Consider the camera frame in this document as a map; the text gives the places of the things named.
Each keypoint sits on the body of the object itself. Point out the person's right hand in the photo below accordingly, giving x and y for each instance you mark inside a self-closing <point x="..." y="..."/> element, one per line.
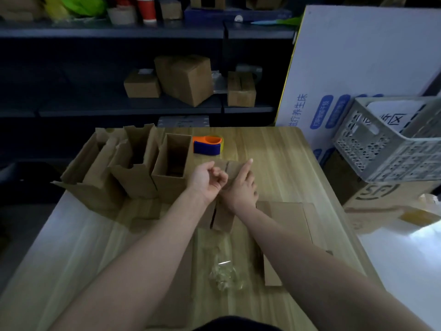
<point x="243" y="193"/>

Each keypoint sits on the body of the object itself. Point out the person's left hand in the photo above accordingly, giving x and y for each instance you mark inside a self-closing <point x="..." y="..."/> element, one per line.
<point x="205" y="180"/>

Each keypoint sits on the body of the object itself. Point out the cardboard stack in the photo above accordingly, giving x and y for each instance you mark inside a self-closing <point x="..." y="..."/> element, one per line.
<point x="224" y="218"/>

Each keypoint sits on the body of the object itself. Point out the cluster of cardboard boxes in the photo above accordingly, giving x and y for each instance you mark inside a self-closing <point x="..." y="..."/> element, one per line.
<point x="169" y="189"/>

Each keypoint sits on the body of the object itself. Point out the clear tape wad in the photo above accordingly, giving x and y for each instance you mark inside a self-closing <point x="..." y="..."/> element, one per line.
<point x="225" y="272"/>

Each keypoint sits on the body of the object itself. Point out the white plastic crate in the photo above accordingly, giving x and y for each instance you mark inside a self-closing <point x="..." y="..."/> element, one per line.
<point x="365" y="151"/>

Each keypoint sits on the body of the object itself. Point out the person's right forearm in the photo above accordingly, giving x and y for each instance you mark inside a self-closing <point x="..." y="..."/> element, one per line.
<point x="327" y="279"/>

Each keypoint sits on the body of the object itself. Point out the person's left forearm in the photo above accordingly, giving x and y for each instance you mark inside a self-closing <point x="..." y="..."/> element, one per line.
<point x="131" y="272"/>

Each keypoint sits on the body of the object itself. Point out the person's dark shirt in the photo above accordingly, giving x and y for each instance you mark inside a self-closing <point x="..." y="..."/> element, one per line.
<point x="237" y="324"/>

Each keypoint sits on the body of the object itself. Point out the small brown shelf box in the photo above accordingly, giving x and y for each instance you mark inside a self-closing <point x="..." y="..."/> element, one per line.
<point x="170" y="9"/>

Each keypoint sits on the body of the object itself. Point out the open brown shelf box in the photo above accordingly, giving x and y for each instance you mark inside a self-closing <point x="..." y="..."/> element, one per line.
<point x="265" y="2"/>
<point x="206" y="2"/>

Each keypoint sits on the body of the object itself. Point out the orange blue yellow tape roll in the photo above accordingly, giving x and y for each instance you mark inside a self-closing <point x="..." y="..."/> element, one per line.
<point x="206" y="148"/>

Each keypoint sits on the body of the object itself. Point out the small sealed brown carton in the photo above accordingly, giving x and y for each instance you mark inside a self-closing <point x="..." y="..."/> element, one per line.
<point x="242" y="93"/>

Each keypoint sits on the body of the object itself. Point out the large sealed brown carton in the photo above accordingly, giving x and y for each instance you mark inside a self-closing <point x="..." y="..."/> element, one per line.
<point x="186" y="82"/>

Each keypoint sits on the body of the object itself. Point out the small carton with white label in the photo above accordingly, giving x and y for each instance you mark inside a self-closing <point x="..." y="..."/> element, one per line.
<point x="142" y="86"/>

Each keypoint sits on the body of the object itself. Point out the grey wrapped item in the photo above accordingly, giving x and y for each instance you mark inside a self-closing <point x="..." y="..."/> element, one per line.
<point x="253" y="69"/>

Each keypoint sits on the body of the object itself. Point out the large brown carton black logo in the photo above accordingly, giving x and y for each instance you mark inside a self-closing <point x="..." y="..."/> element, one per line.
<point x="375" y="199"/>

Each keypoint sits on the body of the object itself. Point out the dark metal shelf unit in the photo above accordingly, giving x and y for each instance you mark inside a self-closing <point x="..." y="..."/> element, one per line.
<point x="86" y="110"/>

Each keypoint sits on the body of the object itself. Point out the small white round object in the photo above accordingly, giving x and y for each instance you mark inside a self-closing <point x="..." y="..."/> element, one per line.
<point x="239" y="18"/>

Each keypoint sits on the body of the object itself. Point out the large white printed carton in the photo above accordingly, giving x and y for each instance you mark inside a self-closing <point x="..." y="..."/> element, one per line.
<point x="344" y="58"/>

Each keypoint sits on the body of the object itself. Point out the white paper sign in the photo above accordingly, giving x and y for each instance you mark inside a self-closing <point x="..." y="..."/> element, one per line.
<point x="396" y="113"/>

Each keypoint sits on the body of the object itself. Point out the green blue plastic utensil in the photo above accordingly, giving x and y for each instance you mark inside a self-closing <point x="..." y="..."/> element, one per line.
<point x="289" y="20"/>

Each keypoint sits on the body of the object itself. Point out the red white paper cup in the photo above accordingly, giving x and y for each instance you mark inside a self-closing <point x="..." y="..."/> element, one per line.
<point x="146" y="10"/>

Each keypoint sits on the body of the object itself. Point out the dim brown shelf carton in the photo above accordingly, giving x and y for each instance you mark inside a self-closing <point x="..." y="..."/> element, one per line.
<point x="20" y="8"/>

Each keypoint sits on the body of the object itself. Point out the black metal frame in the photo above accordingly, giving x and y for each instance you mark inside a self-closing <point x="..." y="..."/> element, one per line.
<point x="430" y="84"/>

